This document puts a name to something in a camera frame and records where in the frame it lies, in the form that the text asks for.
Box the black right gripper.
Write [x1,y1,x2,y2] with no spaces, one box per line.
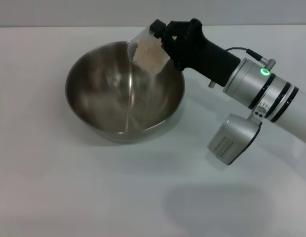
[150,18,241,87]

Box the white rice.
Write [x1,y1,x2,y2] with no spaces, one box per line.
[130,39,166,83]

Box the clear plastic measuring cup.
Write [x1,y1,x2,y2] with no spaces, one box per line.
[127,26,171,78]

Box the stainless steel mixing bowl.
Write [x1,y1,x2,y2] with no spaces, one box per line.
[65,40,186,144]

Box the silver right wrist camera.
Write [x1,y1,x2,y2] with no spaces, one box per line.
[206,113,264,165]

